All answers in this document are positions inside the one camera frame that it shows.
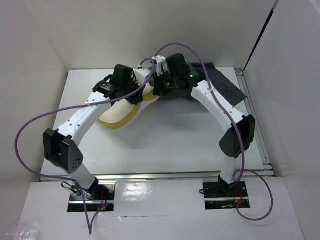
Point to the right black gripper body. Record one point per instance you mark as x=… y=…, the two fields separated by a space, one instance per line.
x=165 y=82

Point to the cream yellow pillow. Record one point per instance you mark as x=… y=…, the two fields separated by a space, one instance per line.
x=123 y=112

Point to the dark grey plaid pillowcase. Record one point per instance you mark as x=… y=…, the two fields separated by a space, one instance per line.
x=224 y=86

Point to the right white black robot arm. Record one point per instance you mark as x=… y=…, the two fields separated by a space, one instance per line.
x=238 y=129

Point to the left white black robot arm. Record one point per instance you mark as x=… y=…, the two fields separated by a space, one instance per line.
x=61 y=146

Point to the clear plastic object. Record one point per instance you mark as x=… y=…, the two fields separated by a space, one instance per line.
x=22 y=231

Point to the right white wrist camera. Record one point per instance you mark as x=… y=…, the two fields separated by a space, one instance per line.
x=161 y=64

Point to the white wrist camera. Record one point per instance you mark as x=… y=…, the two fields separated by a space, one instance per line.
x=141 y=75
x=161 y=64

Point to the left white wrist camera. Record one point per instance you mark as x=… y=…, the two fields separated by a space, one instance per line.
x=141 y=75

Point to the aluminium rail front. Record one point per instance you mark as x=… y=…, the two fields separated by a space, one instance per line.
x=158 y=176

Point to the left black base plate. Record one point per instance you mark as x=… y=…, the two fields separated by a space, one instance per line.
x=106 y=193

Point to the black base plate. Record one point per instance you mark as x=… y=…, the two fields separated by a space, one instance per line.
x=212 y=190
x=106 y=193

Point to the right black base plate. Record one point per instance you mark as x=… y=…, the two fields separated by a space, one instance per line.
x=212 y=190

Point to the dark vertical frame pole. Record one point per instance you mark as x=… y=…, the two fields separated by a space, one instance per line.
x=261 y=33

